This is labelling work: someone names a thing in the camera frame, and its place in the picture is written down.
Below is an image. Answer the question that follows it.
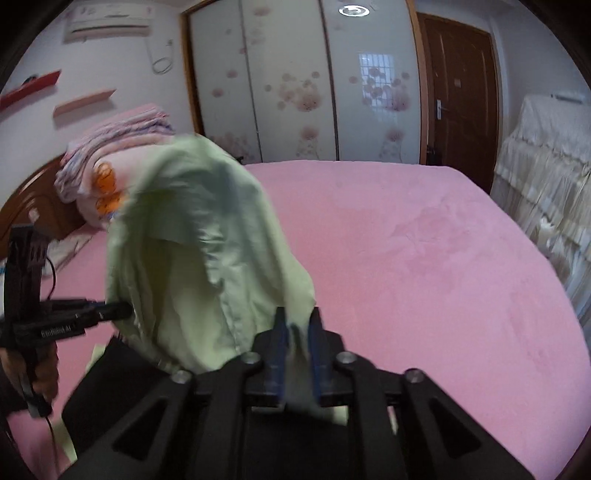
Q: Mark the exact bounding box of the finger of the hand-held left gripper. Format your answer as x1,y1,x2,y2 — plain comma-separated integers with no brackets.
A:
85,299,136,326

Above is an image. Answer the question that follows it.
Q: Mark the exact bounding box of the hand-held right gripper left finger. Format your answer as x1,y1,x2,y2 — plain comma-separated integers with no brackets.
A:
60,307,289,480

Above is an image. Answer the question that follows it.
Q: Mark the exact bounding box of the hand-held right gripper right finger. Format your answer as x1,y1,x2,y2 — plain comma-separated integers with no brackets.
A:
307,307,536,480

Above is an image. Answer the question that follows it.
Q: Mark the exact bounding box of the light green and black garment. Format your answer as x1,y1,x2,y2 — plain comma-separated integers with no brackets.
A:
62,134,352,480

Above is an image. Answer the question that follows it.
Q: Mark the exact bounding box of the person's left hand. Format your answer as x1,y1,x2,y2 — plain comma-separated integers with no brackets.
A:
0,340,62,403

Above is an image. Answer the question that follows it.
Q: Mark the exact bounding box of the grey cloth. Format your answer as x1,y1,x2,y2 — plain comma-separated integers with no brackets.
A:
46,233,95,274

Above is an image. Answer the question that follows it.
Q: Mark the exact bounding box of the wooden headboard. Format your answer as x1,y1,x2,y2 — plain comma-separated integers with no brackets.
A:
0,154,88,241

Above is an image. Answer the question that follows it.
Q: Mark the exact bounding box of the pink bed blanket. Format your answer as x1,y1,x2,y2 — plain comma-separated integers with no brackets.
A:
0,161,583,480

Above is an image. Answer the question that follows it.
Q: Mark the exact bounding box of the striped purple folded quilt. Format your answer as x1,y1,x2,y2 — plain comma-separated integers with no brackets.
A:
54,104,176,201

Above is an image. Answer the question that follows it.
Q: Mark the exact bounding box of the white air conditioner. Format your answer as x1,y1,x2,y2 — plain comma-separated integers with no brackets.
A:
62,2,153,44

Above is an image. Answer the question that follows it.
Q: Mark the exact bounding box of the floral sliding door wardrobe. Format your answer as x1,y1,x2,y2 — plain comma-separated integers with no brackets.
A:
180,0,428,164

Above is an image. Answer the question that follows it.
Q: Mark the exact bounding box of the brown wooden door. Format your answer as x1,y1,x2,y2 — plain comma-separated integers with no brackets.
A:
416,13,504,195

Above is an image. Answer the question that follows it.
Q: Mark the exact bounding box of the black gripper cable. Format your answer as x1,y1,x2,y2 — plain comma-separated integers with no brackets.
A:
44,256,63,480

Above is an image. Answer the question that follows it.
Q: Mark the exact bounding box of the light wooden wall shelf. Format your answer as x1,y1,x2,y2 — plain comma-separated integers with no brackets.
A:
53,89,116,117

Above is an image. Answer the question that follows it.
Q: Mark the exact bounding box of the red wall shelf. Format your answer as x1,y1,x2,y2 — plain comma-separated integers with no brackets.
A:
0,69,63,112

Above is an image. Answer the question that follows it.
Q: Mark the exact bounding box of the white air conditioner cable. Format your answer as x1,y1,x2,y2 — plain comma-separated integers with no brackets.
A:
148,37,175,75

